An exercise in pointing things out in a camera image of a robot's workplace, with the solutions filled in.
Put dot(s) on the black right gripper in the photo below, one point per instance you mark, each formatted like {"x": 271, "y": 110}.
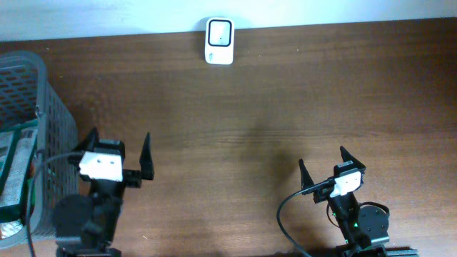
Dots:
{"x": 305, "y": 178}

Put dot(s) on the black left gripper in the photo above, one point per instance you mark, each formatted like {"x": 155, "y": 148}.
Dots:
{"x": 136, "y": 178}

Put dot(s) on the green white wipes package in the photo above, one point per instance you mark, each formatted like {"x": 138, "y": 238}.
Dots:
{"x": 14, "y": 193}

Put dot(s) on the teal wipes pouch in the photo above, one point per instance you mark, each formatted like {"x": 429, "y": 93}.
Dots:
{"x": 9, "y": 229}

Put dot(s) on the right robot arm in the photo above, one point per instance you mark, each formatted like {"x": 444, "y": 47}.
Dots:
{"x": 364, "y": 226}

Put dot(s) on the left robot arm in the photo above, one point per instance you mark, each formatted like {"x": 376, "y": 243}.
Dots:
{"x": 85, "y": 224}

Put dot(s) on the white barcode scanner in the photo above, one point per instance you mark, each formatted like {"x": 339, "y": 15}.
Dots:
{"x": 219, "y": 41}

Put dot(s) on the grey plastic basket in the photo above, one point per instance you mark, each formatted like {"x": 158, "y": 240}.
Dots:
{"x": 26, "y": 95}

